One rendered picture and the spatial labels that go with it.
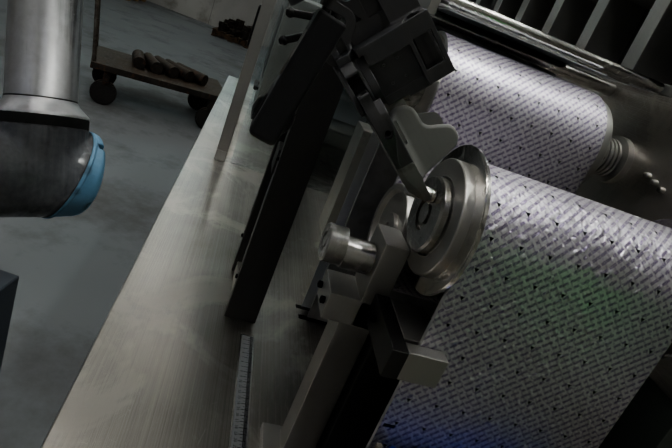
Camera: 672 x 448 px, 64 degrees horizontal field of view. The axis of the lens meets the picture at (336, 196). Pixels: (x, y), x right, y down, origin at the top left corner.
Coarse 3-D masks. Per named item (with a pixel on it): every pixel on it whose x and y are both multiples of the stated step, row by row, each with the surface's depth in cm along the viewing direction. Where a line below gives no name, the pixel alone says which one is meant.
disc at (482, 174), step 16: (464, 160) 50; (480, 160) 47; (480, 176) 46; (480, 192) 45; (480, 208) 44; (480, 224) 44; (464, 240) 45; (464, 256) 44; (448, 272) 46; (416, 288) 52; (432, 288) 48; (448, 288) 46
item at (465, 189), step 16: (448, 160) 51; (432, 176) 53; (448, 176) 50; (464, 176) 47; (464, 192) 46; (464, 208) 45; (464, 224) 45; (448, 240) 46; (416, 256) 51; (432, 256) 48; (448, 256) 46; (416, 272) 50; (432, 272) 48
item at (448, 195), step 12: (432, 180) 51; (444, 180) 49; (444, 192) 47; (420, 204) 52; (432, 204) 49; (444, 204) 47; (408, 216) 54; (420, 216) 51; (432, 216) 48; (444, 216) 47; (408, 228) 53; (420, 228) 51; (432, 228) 47; (444, 228) 47; (408, 240) 52; (420, 240) 49; (432, 240) 47; (420, 252) 49
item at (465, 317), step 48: (432, 336) 48; (480, 336) 49; (528, 336) 49; (576, 336) 50; (480, 384) 51; (528, 384) 51; (576, 384) 52; (624, 384) 53; (384, 432) 52; (432, 432) 52; (480, 432) 53; (528, 432) 54; (576, 432) 54
